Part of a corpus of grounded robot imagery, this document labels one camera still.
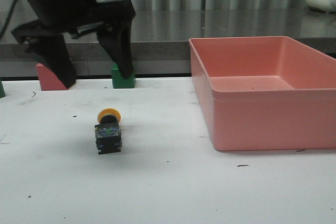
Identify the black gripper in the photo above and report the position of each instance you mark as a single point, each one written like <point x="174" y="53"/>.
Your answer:
<point x="111" y="21"/>

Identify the yellow push button switch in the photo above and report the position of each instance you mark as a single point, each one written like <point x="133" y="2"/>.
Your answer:
<point x="108" y="131"/>

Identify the pink cube block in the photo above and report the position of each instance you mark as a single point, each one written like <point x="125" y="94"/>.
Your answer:
<point x="48" y="80"/>

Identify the green cube block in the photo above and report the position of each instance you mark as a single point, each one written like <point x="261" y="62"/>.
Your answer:
<point x="2" y="91"/>
<point x="119" y="82"/>

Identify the grey stone counter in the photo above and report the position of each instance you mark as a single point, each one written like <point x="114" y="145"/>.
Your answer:
<point x="160" y="39"/>

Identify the green cube block far left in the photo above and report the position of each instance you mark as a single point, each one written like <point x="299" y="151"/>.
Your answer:
<point x="2" y="91"/>

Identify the pink plastic bin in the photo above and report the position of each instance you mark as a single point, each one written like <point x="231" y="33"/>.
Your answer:
<point x="264" y="93"/>

